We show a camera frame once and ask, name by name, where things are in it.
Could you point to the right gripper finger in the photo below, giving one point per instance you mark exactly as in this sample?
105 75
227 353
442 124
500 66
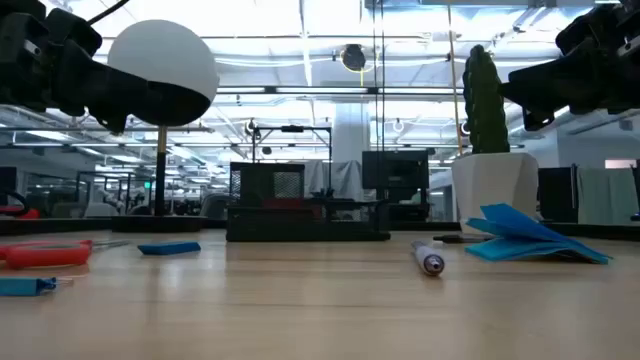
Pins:
555 85
592 32

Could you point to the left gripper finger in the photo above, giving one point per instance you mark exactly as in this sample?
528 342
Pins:
100 85
75 32

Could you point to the blue eraser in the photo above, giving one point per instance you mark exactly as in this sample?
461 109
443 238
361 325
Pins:
167 248

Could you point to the black marker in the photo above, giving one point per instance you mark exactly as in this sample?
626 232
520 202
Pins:
465 239

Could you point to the purple silver pen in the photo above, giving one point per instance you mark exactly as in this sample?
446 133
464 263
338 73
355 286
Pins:
429 260

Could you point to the black mesh desk organizer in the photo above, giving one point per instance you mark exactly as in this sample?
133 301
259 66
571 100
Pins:
300 232

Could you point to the white globe table lamp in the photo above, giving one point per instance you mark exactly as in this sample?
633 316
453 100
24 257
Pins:
165 55

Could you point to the green cactus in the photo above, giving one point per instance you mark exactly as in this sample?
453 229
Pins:
482 100

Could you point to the black cabinet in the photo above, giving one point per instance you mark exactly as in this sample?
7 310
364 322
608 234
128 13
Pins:
557 195

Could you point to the white hexagonal plant pot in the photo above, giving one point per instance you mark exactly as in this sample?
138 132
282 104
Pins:
495 185

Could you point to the pale green cloth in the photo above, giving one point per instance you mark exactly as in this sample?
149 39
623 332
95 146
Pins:
607 195

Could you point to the red black cart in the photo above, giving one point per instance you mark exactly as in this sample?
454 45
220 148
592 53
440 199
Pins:
15 212

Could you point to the blue sticky note pad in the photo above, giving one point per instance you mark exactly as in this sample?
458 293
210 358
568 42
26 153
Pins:
520 247

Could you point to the black monitor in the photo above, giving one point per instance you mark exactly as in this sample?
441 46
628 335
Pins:
395 170

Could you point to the small blue clip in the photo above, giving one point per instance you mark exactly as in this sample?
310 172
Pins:
20 286

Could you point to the red box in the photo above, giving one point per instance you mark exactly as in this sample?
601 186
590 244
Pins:
285 203

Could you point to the grey cover cloth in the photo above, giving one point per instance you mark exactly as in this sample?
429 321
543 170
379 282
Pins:
345 180

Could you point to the black aluminium table frame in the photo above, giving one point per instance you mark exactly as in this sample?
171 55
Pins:
50 226

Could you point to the black metal rig frame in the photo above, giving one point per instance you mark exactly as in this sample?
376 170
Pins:
292 128

